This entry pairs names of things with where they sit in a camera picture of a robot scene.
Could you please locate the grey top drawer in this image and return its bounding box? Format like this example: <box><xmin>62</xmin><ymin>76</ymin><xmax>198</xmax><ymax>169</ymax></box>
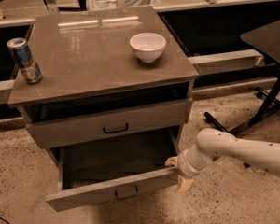
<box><xmin>26</xmin><ymin>98</ymin><xmax>192</xmax><ymax>149</ymax></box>

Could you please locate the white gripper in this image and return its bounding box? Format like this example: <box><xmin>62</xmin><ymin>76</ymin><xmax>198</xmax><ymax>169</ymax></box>
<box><xmin>165</xmin><ymin>149</ymin><xmax>200</xmax><ymax>193</ymax></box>

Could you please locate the white ceramic bowl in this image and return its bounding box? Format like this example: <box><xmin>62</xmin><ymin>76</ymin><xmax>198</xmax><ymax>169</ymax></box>
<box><xmin>130</xmin><ymin>33</ymin><xmax>166</xmax><ymax>63</ymax></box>

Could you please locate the blue silver drink can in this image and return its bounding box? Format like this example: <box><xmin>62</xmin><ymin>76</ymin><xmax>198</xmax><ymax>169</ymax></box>
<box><xmin>7</xmin><ymin>37</ymin><xmax>43</xmax><ymax>84</ymax></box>

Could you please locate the white wire basket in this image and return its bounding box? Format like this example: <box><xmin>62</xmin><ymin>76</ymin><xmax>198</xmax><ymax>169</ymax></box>
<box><xmin>88</xmin><ymin>0</ymin><xmax>160</xmax><ymax>10</ymax></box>

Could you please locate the grey drawer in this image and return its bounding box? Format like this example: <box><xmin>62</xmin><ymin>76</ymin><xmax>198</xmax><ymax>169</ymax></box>
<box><xmin>46</xmin><ymin>128</ymin><xmax>179</xmax><ymax>211</ymax></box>
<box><xmin>26</xmin><ymin>98</ymin><xmax>192</xmax><ymax>149</ymax></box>

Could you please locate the black folding side table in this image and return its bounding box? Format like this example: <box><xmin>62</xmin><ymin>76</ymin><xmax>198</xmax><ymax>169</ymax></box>
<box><xmin>203</xmin><ymin>17</ymin><xmax>280</xmax><ymax>168</ymax></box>

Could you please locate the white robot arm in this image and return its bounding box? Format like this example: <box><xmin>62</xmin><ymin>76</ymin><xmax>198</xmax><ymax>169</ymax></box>
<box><xmin>165</xmin><ymin>128</ymin><xmax>280</xmax><ymax>192</ymax></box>

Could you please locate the grey drawer cabinet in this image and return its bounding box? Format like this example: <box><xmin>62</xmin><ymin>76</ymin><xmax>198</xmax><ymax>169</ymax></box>
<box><xmin>7</xmin><ymin>6</ymin><xmax>200</xmax><ymax>161</ymax></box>

